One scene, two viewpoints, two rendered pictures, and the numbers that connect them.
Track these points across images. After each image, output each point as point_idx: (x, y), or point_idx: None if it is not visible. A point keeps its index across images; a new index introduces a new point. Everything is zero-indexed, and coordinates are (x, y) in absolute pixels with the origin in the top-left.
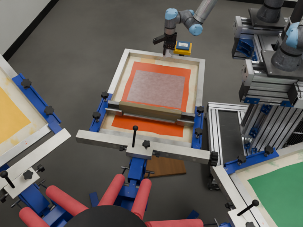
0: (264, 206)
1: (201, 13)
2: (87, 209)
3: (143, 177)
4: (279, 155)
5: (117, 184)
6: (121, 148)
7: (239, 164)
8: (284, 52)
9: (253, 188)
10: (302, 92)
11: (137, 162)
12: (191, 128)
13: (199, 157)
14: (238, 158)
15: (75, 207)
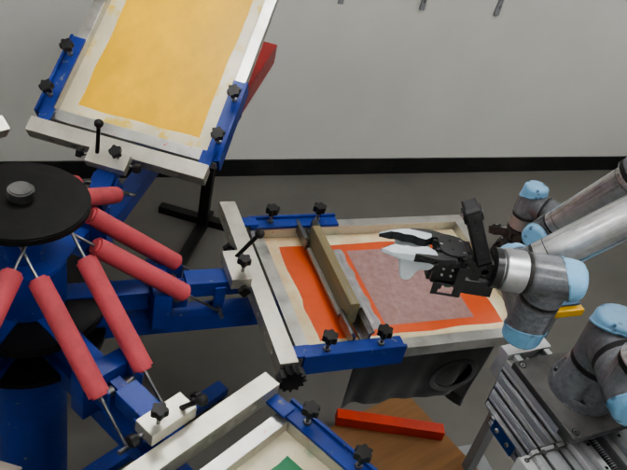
0: None
1: (557, 211)
2: (75, 176)
3: (216, 323)
4: None
5: (154, 243)
6: (226, 246)
7: (305, 421)
8: (572, 349)
9: (272, 468)
10: (550, 463)
11: (215, 275)
12: None
13: (274, 349)
14: (305, 401)
15: None
